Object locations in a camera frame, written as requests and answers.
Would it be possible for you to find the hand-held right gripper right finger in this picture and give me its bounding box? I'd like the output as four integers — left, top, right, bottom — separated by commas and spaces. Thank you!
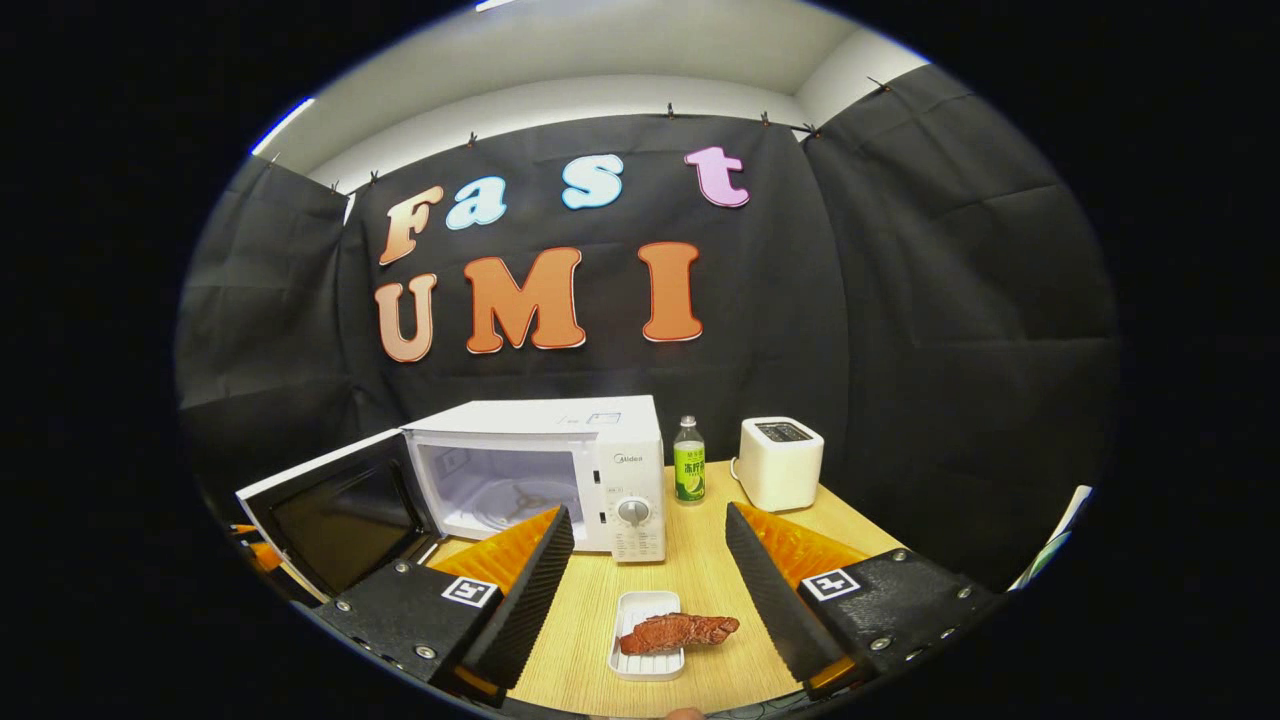
724, 502, 1001, 701

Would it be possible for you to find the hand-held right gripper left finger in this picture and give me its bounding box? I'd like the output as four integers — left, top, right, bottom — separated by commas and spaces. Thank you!
312, 505, 578, 709

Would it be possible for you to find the red meat piece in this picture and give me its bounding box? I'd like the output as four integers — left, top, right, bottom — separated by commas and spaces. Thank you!
618, 613, 741, 657

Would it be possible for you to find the white microwave oven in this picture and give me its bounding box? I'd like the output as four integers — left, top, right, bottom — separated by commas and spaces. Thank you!
236, 395, 668, 606

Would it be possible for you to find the white toaster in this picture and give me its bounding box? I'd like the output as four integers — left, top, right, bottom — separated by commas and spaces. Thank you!
730, 416, 826, 513

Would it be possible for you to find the white plastic tray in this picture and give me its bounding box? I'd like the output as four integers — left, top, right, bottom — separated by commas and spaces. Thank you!
607, 590, 687, 683

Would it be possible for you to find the green label drink bottle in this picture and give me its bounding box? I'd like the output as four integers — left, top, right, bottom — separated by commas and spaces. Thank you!
672, 415, 707, 505

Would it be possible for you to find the black backdrop cloth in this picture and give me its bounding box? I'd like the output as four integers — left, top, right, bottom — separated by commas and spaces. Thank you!
175, 65, 1121, 591

